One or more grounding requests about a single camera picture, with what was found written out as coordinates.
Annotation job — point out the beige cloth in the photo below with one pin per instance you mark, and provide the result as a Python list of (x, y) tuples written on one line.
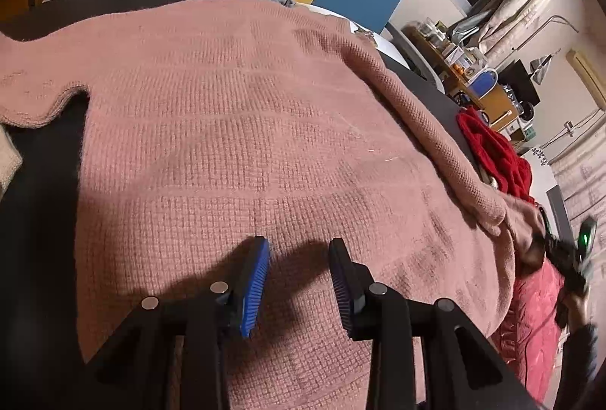
[(7, 156)]

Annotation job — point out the pink quilted jacket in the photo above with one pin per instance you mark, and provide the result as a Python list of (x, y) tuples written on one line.
[(535, 324)]

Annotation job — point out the white printed pillow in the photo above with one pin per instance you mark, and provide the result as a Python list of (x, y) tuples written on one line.
[(364, 35)]

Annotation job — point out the blue chair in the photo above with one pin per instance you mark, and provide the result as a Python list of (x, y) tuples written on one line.
[(484, 83)]

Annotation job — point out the red knit garment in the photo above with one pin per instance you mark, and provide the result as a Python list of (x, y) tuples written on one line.
[(497, 154)]

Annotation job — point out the beige curtain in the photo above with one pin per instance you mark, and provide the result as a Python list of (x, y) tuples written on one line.
[(521, 2)]

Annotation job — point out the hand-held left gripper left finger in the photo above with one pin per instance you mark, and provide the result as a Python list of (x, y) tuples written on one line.
[(253, 287)]

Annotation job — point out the person's right hand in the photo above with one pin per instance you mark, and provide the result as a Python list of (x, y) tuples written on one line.
[(575, 308)]

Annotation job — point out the wall air conditioner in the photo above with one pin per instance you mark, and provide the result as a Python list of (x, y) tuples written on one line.
[(587, 73)]

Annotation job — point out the person's right forearm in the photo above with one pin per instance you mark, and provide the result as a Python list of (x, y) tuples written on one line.
[(582, 362)]

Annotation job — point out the wooden desk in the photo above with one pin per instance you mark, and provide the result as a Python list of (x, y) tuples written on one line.
[(492, 99)]

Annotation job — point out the black monitor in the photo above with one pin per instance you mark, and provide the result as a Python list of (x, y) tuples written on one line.
[(521, 83)]

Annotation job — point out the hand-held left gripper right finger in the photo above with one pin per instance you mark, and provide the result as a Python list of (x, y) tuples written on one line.
[(342, 284)]

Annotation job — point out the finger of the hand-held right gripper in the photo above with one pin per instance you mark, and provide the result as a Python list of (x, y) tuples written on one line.
[(545, 230)]

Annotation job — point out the pink knit sweater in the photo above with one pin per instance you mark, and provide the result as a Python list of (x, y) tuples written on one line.
[(236, 130)]

